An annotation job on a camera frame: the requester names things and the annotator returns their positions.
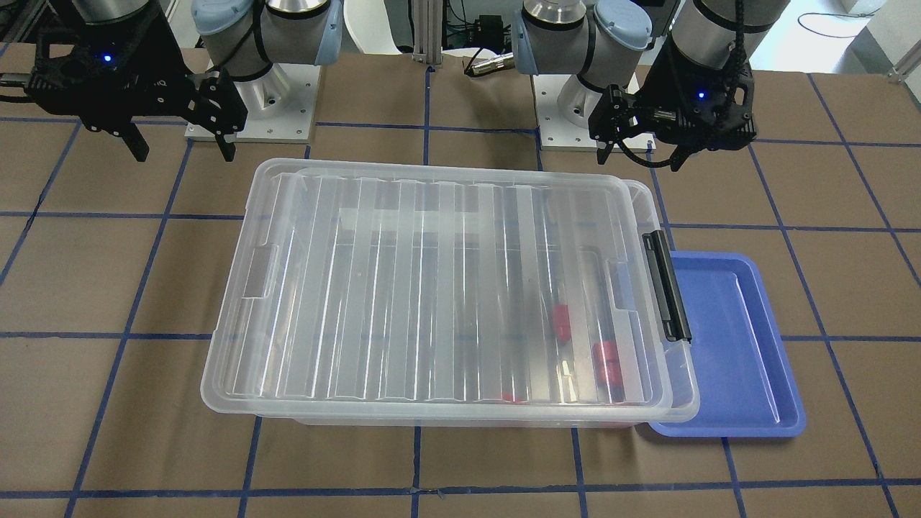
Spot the red block pair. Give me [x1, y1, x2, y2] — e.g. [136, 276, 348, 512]
[596, 362, 624, 390]
[592, 340, 620, 370]

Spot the red block with stud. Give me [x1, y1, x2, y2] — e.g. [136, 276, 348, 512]
[550, 304, 572, 343]

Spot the black box latch handle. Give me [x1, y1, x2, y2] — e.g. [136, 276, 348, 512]
[641, 230, 693, 343]

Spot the clear ribbed box lid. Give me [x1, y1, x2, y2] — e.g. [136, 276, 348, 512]
[201, 158, 674, 419]

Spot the clear plastic storage box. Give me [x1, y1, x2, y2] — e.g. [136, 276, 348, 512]
[200, 158, 702, 430]

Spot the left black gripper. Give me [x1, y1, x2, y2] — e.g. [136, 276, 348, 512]
[589, 68, 758, 173]

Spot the silver cable connector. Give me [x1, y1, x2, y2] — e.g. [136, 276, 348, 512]
[463, 53, 515, 78]

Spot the aluminium frame post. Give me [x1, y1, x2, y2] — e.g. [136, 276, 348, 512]
[411, 0, 446, 69]

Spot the blue plastic tray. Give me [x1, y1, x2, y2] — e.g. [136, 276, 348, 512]
[652, 250, 807, 439]

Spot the red block lower pair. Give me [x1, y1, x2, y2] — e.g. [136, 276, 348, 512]
[592, 340, 620, 370]

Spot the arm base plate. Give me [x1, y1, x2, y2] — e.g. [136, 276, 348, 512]
[531, 74, 653, 153]
[227, 63, 322, 144]

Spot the red block upper pair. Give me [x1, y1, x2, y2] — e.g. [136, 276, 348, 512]
[596, 362, 624, 390]

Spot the black power adapter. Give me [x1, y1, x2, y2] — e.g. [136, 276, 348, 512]
[469, 14, 506, 53]

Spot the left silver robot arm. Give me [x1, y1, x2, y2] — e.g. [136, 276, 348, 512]
[511, 1, 787, 171]

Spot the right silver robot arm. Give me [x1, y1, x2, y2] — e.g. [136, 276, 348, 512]
[2, 1, 345, 162]

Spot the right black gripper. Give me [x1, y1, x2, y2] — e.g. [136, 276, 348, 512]
[25, 34, 248, 162]

